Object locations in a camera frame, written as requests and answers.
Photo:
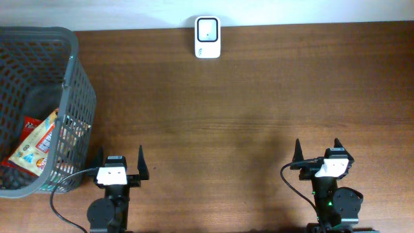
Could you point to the white barcode scanner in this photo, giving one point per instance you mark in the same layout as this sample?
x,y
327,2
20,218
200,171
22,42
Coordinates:
x,y
207,38

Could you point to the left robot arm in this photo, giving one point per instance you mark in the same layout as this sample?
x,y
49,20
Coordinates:
x,y
110,213

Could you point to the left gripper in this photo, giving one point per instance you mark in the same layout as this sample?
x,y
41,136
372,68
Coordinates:
x,y
132,180

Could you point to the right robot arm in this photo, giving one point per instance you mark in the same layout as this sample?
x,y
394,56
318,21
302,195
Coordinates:
x,y
336,207

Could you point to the cream yellow snack bag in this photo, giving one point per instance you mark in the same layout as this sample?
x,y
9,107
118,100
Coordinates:
x,y
31,155

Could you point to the grey plastic mesh basket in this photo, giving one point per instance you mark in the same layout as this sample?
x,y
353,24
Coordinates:
x,y
41,72

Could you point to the red snack bag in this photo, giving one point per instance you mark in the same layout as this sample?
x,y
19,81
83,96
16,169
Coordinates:
x,y
28,127

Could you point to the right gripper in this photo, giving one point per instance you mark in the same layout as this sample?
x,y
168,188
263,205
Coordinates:
x,y
308,168

